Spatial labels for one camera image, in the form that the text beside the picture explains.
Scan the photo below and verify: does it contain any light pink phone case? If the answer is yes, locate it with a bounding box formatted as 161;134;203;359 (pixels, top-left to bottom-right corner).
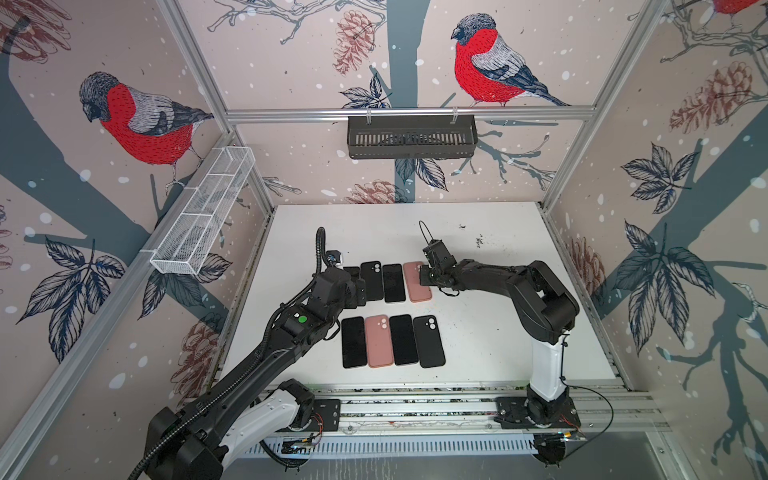
403;261;432;303

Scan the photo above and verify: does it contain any black phone case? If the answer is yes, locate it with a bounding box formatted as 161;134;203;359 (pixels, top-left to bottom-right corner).
413;315;446;369
360;261;384;302

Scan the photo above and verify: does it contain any black phone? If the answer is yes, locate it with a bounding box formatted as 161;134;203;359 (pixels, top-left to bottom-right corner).
389;315;419;366
341;317;367;369
343;266;360;281
382;264;406;303

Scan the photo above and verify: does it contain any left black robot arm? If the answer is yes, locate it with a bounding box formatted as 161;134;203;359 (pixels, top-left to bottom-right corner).
129;266;367;479

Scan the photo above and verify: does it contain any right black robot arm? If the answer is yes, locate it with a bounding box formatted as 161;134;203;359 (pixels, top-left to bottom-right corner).
419;239;580;426

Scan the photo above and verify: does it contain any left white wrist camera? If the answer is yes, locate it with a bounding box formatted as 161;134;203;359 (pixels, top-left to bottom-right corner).
323;250;343;268

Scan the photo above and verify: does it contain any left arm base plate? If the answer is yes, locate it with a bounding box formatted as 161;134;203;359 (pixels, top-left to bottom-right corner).
287;399;341;432

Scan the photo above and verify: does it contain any black hanging wire basket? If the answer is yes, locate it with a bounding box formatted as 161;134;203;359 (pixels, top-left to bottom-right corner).
347;115;478;160

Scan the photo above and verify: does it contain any white mesh wall tray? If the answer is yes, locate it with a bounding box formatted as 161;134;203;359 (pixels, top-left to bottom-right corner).
150;146;255;275

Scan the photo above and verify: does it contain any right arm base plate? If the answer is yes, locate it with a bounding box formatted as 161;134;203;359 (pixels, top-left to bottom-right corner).
494;395;582;430

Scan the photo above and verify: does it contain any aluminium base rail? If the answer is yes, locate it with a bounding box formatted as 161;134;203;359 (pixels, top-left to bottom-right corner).
310;381;669;436

